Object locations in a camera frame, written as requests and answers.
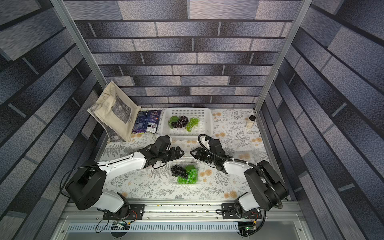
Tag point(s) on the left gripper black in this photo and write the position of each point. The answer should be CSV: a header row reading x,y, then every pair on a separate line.
x,y
175,156

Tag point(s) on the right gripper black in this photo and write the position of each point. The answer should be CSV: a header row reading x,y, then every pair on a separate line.
x,y
202,154

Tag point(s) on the small dark grape bunch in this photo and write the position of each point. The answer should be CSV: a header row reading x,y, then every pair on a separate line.
x,y
179,171

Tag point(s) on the clear clamshell container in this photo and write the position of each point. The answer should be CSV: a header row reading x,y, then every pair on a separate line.
x,y
249,152
183,163

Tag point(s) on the bright green grape bunch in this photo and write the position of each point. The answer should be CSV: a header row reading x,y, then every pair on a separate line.
x,y
192,175

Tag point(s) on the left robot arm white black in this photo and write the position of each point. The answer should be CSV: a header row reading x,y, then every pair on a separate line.
x,y
86,187

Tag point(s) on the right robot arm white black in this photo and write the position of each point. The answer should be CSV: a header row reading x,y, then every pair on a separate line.
x,y
267,187

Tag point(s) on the white plastic basket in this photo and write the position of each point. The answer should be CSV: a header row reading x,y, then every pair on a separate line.
x,y
205,125

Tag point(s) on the dark purple grape bunch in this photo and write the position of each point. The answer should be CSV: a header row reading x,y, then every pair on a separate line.
x,y
178,122

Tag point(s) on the blue snack bag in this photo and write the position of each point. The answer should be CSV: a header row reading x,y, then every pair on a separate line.
x,y
147,121

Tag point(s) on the small bottle black cap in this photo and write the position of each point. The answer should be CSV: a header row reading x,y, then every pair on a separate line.
x,y
250,121

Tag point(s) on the beige canvas tote bag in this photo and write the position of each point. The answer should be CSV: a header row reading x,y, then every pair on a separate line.
x,y
116,112

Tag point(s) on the green circuit board right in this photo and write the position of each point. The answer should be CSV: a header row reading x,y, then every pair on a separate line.
x,y
246,229

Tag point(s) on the aluminium rail base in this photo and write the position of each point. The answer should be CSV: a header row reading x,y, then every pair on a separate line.
x,y
182,220

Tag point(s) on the left aluminium frame post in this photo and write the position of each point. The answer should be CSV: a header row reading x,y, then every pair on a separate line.
x,y
72,28

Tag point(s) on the aluminium frame post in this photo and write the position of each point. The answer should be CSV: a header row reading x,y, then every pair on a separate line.
x,y
302,10
72,28

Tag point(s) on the right aluminium frame post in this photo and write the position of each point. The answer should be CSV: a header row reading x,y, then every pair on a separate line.
x,y
302,10

